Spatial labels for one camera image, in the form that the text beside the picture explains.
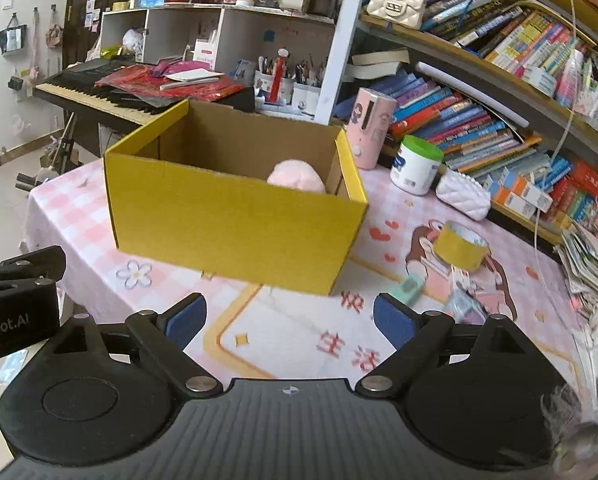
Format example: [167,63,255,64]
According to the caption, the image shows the pink cylindrical appliance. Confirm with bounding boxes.
[346,86,397,170]

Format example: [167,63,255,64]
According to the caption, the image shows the thick cream paged book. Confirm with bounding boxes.
[346,49,412,81]

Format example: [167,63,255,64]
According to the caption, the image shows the white hanging cable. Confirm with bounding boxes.
[531,0,580,286]

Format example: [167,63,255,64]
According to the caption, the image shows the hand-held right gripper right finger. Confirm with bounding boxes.
[355,292,527,395]

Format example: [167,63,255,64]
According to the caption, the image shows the stack of paper booklets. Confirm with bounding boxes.
[554,220,598,306]

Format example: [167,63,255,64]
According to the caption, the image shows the small green toy car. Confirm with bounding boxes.
[395,275,425,305]

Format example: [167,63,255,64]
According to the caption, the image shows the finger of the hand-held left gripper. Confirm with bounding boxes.
[0,245,66,286]

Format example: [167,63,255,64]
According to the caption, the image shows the yellow cardboard box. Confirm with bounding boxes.
[103,99,370,297]

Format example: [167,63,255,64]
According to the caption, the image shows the orange and white boxes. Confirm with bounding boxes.
[489,172,554,216]

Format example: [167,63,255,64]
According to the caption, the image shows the white plastic bag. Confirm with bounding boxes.
[122,27,147,53]

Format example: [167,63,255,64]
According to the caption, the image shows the white pen cup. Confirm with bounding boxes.
[291,82,322,111]
[254,71,280,101]

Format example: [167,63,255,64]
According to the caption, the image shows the white quilted pouch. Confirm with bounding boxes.
[435,167,492,222]

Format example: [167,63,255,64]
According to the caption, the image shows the row of thin picture books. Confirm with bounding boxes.
[374,67,574,181]

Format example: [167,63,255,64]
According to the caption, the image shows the red boxed book set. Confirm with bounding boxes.
[544,160,598,241]

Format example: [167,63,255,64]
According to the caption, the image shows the yellow tape roll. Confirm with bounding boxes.
[431,221,490,273]

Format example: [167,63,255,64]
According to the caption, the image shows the red paper sheets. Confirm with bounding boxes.
[95,62,245,106]

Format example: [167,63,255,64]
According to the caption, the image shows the white booklet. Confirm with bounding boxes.
[159,67,225,91]

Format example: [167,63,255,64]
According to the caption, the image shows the white rolled paper tube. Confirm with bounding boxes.
[415,61,530,128]

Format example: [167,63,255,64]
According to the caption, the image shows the pink checked printed tablecloth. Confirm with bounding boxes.
[26,155,594,391]

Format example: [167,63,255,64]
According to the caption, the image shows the white cubby shelf unit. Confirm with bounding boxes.
[99,2,340,121]

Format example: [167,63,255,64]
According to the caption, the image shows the row of leaning colourful books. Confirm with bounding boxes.
[421,0,594,91]

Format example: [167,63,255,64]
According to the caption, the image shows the pink hanging bag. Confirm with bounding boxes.
[44,7,64,50]

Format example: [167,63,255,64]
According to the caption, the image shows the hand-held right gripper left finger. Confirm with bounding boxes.
[46,292,224,395]

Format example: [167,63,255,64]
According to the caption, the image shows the pink plush toy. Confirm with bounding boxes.
[266,159,327,195]

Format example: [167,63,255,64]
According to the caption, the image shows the purple plastic toy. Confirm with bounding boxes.
[441,287,487,326]

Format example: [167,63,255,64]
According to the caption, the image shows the black keyboard stand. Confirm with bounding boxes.
[16,110,80,191]

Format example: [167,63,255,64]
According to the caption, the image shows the white jar with green lid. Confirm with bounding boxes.
[390,135,445,196]

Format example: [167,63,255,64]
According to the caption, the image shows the black tote bag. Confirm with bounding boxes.
[0,14,28,56]

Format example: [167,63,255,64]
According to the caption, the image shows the white and red box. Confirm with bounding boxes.
[194,39,217,71]

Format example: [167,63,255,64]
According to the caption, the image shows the black electronic keyboard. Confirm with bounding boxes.
[33,58,257,126]

